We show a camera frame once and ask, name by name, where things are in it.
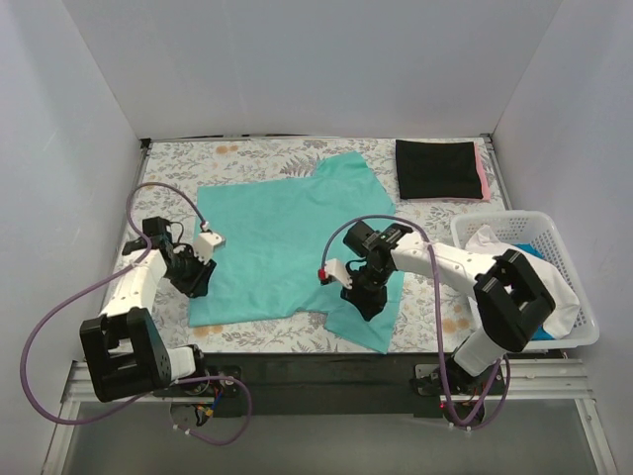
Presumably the purple cable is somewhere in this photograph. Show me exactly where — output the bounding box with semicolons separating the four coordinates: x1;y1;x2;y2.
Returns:
320;214;510;439
22;181;256;446

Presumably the folded pink t shirt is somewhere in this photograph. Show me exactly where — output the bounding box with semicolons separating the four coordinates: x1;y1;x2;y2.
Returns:
474;142;492;202

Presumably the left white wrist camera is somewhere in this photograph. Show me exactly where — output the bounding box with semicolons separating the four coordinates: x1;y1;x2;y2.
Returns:
192;222;226;264

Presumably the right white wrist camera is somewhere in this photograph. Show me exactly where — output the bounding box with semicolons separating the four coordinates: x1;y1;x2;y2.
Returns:
317;258;352;290

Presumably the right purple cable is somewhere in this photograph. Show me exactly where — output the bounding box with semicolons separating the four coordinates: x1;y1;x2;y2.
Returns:
320;214;510;439

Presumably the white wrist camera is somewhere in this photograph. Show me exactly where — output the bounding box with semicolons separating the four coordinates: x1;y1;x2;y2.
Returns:
192;222;226;264
317;258;352;290

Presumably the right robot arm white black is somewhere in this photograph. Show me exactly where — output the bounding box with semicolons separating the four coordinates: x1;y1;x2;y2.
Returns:
319;220;556;395

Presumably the white plastic basket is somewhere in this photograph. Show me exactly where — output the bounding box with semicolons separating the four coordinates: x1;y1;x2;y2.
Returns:
450;210;599;351

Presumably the teal t shirt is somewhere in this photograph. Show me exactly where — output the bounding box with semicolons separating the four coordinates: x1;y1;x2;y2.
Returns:
189;152;404;353

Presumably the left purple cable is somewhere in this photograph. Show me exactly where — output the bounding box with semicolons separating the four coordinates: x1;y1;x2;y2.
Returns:
22;181;256;446

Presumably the aluminium front rail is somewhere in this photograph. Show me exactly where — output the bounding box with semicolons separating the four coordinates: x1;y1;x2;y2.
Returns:
61;359;594;405

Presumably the white t shirt in basket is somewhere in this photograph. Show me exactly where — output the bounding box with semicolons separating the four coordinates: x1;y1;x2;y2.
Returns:
465;225;581;339

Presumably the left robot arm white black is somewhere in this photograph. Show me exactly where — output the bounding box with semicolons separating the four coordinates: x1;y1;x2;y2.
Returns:
79;217;225;402

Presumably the floral table cloth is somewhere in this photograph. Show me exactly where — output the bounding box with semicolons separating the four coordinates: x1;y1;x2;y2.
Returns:
134;138;505;353

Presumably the folded black t shirt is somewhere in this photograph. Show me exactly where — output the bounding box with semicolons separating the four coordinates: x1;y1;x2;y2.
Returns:
395;140;488;200

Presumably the blue t shirt in basket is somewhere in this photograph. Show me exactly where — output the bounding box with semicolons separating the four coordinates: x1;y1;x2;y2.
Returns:
515;243;554;341

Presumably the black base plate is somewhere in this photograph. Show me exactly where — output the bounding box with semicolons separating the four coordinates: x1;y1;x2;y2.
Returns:
151;353;508;420

